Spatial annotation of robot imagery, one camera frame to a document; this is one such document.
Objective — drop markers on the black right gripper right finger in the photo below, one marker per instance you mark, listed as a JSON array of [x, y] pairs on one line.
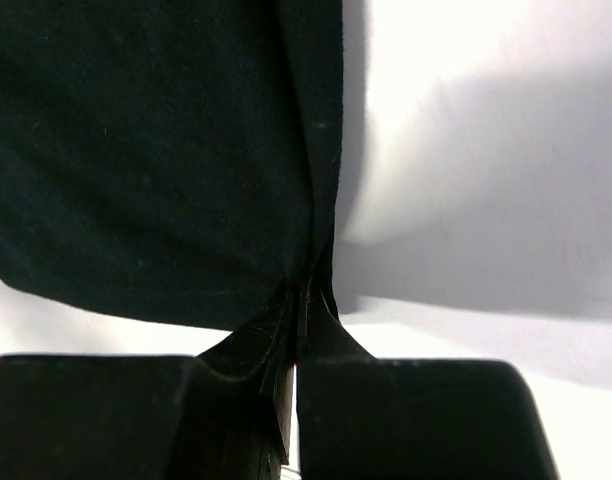
[[361, 417]]

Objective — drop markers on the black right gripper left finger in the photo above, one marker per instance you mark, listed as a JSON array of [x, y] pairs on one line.
[[224, 414]]

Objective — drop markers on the black t-shirt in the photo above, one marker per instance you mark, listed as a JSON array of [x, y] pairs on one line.
[[174, 161]]

